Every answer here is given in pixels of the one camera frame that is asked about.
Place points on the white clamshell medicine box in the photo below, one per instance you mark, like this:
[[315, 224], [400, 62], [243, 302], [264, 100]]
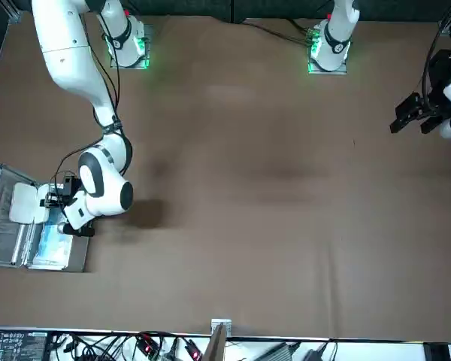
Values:
[[24, 203]]

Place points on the small black power adapter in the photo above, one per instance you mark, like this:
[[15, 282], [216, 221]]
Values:
[[315, 354]]

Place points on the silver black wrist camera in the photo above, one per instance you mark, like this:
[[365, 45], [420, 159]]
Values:
[[82, 231]]

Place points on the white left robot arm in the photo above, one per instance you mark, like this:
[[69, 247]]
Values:
[[338, 26]]

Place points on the blue white sealed packet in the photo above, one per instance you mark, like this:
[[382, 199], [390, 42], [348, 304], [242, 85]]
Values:
[[54, 248]]

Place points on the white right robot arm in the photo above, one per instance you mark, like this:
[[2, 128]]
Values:
[[67, 56]]

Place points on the black labelled power adapter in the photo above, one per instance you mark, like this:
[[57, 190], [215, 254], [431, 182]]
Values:
[[20, 346]]

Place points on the silver camera post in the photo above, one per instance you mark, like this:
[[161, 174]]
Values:
[[218, 338]]

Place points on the aluminium medical kit case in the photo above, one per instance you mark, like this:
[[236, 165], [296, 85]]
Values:
[[3, 229]]

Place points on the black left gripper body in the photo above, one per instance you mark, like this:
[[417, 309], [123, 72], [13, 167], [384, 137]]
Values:
[[441, 73]]

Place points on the silver aluminium frame profile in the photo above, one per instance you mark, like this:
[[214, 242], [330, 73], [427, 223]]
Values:
[[13, 11], [449, 22]]

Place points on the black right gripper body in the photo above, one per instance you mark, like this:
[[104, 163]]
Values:
[[70, 198]]

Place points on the grey power adapter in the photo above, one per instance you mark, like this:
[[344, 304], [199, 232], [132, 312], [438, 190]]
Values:
[[276, 351]]

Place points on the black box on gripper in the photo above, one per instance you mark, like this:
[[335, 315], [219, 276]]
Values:
[[68, 185]]

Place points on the black module with red light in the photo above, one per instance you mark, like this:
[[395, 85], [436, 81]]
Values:
[[193, 351], [146, 344]]

